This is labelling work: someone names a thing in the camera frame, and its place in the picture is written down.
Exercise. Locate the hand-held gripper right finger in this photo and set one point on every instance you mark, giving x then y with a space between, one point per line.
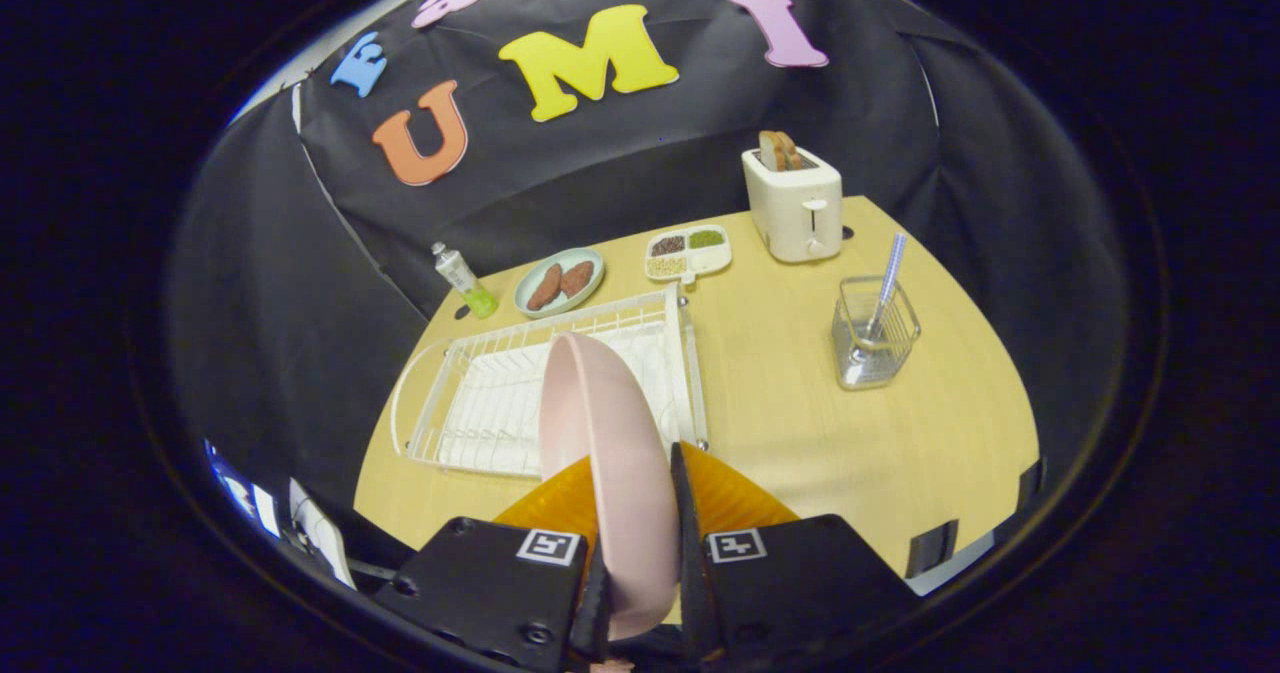
695 563

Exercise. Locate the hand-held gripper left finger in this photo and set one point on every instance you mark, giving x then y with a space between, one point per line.
480 593

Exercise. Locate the teal plate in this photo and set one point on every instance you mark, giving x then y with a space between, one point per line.
590 259

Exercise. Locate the pink plate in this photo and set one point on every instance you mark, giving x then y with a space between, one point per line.
620 473

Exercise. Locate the white toaster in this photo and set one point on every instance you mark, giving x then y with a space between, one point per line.
795 213

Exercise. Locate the green liquid bottle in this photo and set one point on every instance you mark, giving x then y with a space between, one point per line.
462 279

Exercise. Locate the brown toast slices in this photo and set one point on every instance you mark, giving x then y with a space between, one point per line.
778 150

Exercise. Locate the white divided tray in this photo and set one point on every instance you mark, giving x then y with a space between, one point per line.
688 253

